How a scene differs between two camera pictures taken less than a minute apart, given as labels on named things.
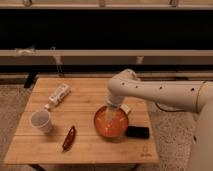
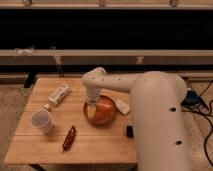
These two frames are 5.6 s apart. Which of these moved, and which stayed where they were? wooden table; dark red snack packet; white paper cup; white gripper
Moved: white gripper
Stayed: dark red snack packet; white paper cup; wooden table
